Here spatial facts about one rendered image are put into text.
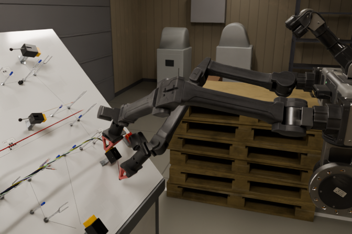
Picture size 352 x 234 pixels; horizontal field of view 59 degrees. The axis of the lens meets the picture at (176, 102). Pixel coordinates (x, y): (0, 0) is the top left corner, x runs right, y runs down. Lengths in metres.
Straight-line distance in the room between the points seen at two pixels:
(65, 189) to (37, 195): 0.12
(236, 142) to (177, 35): 4.09
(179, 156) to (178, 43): 3.83
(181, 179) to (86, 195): 1.72
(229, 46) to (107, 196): 5.27
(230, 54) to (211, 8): 1.21
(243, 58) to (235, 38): 0.42
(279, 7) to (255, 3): 0.50
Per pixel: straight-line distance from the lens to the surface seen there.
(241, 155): 2.79
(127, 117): 1.20
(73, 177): 1.36
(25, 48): 1.52
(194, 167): 2.96
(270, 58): 7.26
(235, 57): 6.35
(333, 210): 1.31
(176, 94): 0.84
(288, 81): 1.39
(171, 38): 6.52
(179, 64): 6.39
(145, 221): 1.72
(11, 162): 1.27
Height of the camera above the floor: 1.74
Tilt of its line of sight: 17 degrees down
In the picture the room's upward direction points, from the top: 1 degrees clockwise
